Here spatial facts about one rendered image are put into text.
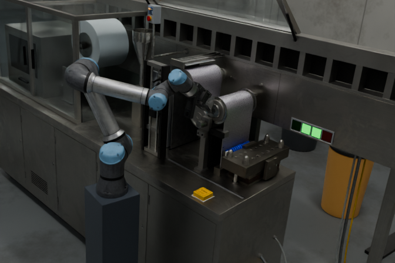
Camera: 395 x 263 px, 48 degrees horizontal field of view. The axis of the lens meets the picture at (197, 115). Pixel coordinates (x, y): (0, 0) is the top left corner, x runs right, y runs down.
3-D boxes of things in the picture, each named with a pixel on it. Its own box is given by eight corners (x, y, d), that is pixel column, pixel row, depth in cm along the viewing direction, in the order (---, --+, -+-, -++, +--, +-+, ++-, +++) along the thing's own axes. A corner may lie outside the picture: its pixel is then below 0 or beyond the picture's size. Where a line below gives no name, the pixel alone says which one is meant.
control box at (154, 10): (144, 22, 255) (145, 4, 252) (154, 22, 259) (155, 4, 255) (150, 24, 250) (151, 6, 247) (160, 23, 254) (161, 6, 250)
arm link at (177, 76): (164, 73, 207) (179, 64, 204) (176, 84, 215) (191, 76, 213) (167, 86, 202) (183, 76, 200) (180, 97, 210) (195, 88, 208)
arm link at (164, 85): (146, 94, 204) (165, 83, 201) (150, 87, 214) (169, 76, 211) (155, 108, 206) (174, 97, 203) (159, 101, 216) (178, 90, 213)
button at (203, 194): (193, 195, 217) (193, 191, 216) (202, 191, 222) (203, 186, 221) (203, 201, 213) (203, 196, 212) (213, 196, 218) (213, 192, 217)
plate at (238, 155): (220, 167, 232) (221, 157, 230) (264, 147, 260) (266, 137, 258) (244, 178, 222) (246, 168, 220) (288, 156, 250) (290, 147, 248)
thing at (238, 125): (220, 153, 236) (224, 121, 229) (247, 142, 252) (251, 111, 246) (221, 154, 236) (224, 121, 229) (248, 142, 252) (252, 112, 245)
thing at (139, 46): (126, 123, 295) (127, 39, 275) (142, 119, 305) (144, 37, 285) (139, 130, 287) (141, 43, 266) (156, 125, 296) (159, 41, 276)
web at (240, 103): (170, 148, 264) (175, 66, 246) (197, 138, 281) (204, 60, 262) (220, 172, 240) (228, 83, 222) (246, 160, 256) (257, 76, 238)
